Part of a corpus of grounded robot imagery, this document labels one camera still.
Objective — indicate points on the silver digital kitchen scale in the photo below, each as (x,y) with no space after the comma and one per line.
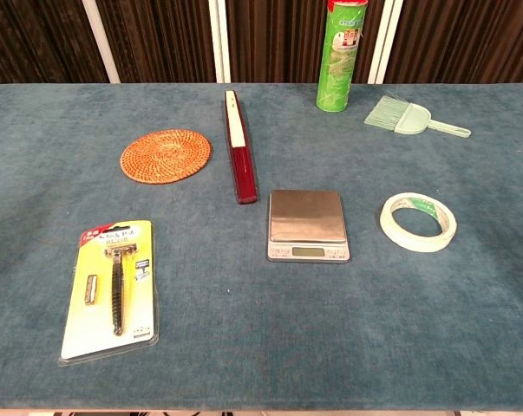
(306,214)

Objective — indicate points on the yellow razor blister pack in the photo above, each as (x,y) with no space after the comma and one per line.
(92,320)

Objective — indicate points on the green cylindrical can red lid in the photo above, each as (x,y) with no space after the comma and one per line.
(337,73)

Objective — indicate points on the teal table cloth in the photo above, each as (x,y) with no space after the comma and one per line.
(243,346)

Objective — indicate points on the round woven rattan coaster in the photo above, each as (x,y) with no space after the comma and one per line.
(165,156)

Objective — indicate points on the white partition frame post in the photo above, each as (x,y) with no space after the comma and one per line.
(220,41)
(384,41)
(100,41)

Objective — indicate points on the white masking tape roll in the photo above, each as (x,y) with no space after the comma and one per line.
(417,243)

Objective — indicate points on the red long narrow box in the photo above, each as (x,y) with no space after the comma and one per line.
(243,173)

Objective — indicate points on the mint green hand brush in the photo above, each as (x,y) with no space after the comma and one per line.
(410,119)

